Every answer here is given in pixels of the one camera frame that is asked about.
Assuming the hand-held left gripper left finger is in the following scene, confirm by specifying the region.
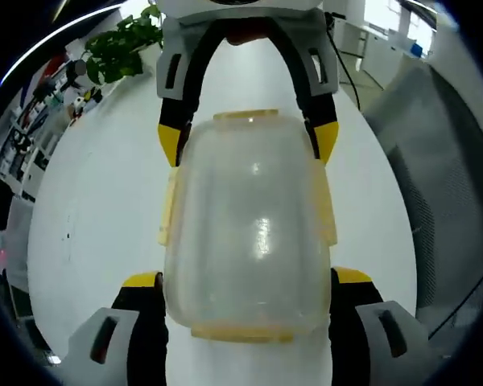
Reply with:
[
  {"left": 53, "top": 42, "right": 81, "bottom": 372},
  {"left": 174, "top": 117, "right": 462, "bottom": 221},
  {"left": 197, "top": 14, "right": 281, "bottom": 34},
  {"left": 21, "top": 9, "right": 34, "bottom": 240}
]
[{"left": 66, "top": 271, "right": 170, "bottom": 386}]

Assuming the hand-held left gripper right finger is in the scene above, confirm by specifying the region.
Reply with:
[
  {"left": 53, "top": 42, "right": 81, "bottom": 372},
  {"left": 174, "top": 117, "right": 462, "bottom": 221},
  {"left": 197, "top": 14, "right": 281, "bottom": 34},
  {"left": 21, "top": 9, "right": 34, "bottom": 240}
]
[{"left": 328, "top": 265, "right": 430, "bottom": 386}]

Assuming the clear plastic buckle container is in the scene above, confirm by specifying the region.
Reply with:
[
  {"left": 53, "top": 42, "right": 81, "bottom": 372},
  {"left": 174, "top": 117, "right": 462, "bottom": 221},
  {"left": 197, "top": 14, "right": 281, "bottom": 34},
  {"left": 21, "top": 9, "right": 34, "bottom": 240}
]
[{"left": 156, "top": 107, "right": 339, "bottom": 345}]

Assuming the white cabinet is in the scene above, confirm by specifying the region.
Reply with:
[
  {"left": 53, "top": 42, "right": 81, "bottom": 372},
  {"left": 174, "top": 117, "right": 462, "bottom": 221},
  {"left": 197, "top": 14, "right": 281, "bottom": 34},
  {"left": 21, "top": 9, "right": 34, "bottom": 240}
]
[{"left": 332, "top": 18, "right": 436, "bottom": 81}]

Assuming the green potted plant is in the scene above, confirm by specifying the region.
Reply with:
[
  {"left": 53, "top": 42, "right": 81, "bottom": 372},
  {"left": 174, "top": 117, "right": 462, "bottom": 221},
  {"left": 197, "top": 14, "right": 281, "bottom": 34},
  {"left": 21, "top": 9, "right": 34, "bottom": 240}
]
[{"left": 82, "top": 3, "right": 164, "bottom": 86}]

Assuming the long ceiling light strip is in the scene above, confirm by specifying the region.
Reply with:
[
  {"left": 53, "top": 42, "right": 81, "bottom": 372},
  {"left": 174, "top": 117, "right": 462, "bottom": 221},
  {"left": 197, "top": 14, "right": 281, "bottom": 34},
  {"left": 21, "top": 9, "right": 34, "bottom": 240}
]
[{"left": 0, "top": 3, "right": 120, "bottom": 86}]

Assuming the grey mesh chair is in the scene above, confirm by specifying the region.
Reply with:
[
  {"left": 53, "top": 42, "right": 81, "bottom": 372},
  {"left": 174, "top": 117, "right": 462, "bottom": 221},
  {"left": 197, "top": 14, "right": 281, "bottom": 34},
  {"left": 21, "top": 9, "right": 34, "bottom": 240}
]
[{"left": 361, "top": 60, "right": 483, "bottom": 322}]

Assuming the black office chair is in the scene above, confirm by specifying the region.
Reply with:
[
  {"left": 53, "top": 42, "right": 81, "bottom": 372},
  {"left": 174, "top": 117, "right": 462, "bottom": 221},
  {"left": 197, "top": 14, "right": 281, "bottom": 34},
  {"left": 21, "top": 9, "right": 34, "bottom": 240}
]
[{"left": 0, "top": 179, "right": 17, "bottom": 232}]

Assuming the black cable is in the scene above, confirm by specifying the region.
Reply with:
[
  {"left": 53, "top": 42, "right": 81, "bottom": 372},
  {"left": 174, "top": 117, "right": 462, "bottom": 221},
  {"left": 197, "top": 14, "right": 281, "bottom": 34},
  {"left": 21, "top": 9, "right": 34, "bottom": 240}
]
[
  {"left": 324, "top": 10, "right": 364, "bottom": 113},
  {"left": 426, "top": 265, "right": 483, "bottom": 339}
]

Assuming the wall shelf with items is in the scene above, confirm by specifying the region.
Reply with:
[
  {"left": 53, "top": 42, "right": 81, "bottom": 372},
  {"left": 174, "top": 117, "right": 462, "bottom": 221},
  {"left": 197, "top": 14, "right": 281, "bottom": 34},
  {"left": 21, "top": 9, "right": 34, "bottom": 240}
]
[{"left": 0, "top": 51, "right": 105, "bottom": 202}]

